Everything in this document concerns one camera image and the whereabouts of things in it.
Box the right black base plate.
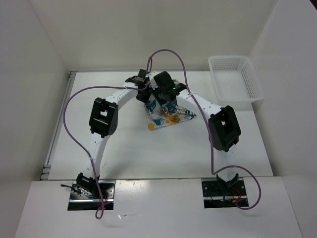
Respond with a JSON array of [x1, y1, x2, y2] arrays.
[[201, 178, 249, 209]]

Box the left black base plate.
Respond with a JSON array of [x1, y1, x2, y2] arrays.
[[67, 181, 115, 211]]

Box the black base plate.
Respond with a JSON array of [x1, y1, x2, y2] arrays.
[[201, 178, 249, 209], [67, 181, 115, 211]]

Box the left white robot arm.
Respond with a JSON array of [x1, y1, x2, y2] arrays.
[[76, 69, 148, 198]]

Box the colourful printed shorts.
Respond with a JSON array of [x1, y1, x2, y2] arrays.
[[145, 96, 196, 130]]

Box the white plastic basket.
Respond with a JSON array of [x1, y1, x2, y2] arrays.
[[208, 56, 264, 108]]

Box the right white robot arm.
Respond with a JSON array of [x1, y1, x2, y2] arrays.
[[147, 71, 241, 153]]

